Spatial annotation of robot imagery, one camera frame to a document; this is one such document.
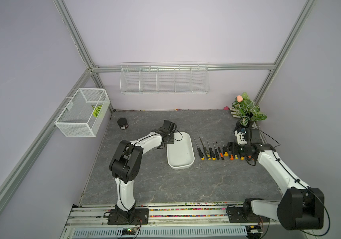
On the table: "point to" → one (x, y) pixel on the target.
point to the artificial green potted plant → (249, 113)
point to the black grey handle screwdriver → (216, 154)
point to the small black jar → (122, 123)
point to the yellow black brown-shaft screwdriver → (207, 154)
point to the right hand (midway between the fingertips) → (232, 147)
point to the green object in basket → (96, 110)
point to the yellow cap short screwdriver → (226, 154)
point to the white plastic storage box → (180, 155)
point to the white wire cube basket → (83, 114)
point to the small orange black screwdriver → (221, 154)
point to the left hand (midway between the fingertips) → (169, 139)
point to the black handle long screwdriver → (211, 153)
